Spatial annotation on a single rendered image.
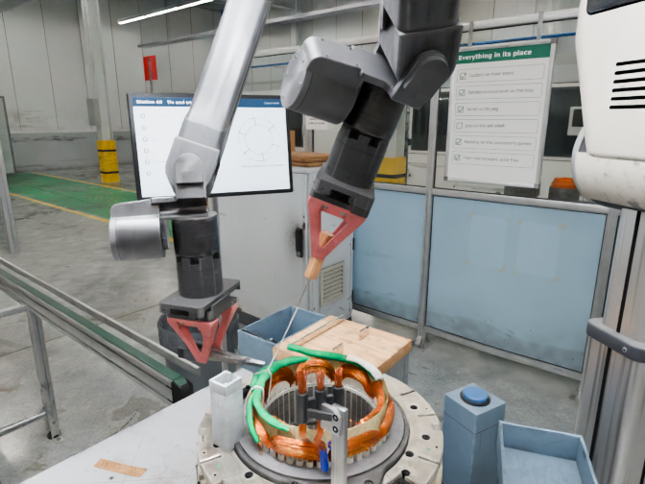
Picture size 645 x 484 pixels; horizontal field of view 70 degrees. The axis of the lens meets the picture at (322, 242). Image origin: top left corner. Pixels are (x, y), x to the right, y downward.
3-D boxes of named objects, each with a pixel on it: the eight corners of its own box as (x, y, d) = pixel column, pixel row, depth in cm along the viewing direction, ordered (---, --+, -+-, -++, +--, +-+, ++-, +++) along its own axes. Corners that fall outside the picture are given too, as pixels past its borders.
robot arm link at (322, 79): (458, 65, 42) (428, 18, 47) (350, 16, 36) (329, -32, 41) (385, 161, 49) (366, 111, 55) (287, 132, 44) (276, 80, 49)
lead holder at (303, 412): (294, 422, 47) (294, 392, 46) (317, 402, 50) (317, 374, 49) (325, 436, 45) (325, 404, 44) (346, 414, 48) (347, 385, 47)
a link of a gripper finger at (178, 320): (171, 367, 62) (162, 302, 60) (201, 342, 69) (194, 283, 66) (215, 375, 60) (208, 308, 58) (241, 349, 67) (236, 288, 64)
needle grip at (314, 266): (302, 277, 56) (321, 232, 54) (304, 271, 57) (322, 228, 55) (315, 281, 56) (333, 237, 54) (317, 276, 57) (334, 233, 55)
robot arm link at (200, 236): (216, 209, 57) (215, 201, 62) (156, 213, 55) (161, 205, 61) (221, 263, 59) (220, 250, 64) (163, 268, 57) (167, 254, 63)
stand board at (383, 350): (272, 358, 89) (272, 347, 89) (330, 325, 104) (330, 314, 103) (360, 394, 78) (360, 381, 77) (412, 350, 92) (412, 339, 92)
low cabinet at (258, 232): (357, 326, 343) (360, 163, 313) (307, 355, 302) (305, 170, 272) (262, 295, 407) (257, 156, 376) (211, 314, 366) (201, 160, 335)
